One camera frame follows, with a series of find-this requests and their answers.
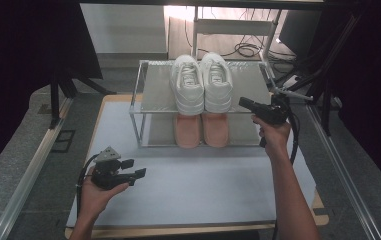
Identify person's right hand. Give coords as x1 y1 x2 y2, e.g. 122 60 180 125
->
251 114 292 159

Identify black metal stand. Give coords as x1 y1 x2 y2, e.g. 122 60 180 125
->
277 13 362 136

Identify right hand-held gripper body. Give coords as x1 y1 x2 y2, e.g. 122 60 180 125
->
257 87 314 126

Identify person's left hand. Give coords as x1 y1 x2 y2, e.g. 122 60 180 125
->
77 165 130 221

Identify white cabinet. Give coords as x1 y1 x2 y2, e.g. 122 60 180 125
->
80 3 169 55

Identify white sneaker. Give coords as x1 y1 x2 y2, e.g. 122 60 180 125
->
199 52 235 114
169 54 206 117

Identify white metal stand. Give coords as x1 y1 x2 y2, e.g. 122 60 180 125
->
191 6 283 63

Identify dark curtain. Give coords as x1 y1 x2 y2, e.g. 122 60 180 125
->
0 0 104 183
311 0 381 189

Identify black floor cables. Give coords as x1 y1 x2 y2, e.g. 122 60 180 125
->
184 9 299 60

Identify right hand-held gripper cable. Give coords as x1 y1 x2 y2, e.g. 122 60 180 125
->
286 99 302 166

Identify black monitor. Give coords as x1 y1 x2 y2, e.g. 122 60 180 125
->
277 9 322 58

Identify aluminium floor rail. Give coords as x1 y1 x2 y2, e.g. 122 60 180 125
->
306 104 381 240
0 96 74 240

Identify light grey table mat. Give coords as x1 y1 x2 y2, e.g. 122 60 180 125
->
66 101 317 229

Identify metal shoe rack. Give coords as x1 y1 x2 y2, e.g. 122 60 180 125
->
128 59 290 149

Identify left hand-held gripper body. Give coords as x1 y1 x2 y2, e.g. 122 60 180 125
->
91 145 136 191

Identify black tripod stand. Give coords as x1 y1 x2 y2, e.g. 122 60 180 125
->
48 66 117 130

